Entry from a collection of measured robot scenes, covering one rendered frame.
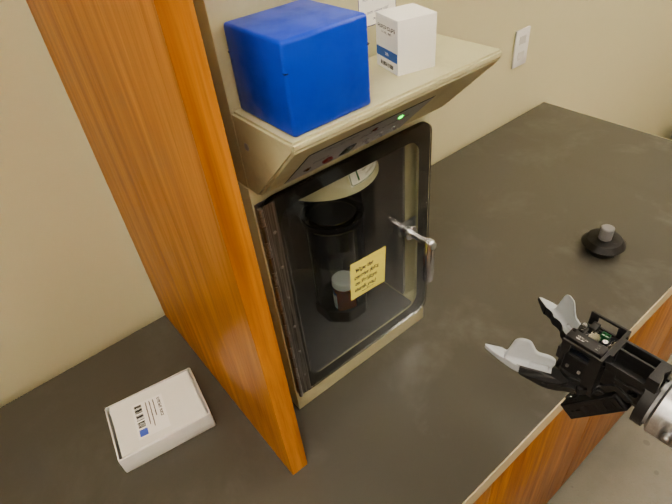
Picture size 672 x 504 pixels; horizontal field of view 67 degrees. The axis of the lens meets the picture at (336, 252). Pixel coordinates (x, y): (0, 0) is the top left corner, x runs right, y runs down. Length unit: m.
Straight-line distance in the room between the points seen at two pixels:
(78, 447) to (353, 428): 0.49
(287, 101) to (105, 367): 0.80
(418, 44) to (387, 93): 0.07
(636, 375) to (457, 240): 0.64
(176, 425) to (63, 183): 0.46
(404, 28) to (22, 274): 0.79
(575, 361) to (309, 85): 0.48
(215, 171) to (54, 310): 0.71
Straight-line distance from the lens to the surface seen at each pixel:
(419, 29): 0.61
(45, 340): 1.17
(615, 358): 0.73
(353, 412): 0.94
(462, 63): 0.65
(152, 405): 0.99
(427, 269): 0.87
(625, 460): 2.11
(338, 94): 0.51
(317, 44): 0.49
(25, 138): 0.98
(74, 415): 1.10
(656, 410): 0.72
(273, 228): 0.65
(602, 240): 1.28
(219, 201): 0.50
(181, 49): 0.44
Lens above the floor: 1.73
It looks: 40 degrees down
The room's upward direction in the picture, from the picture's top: 7 degrees counter-clockwise
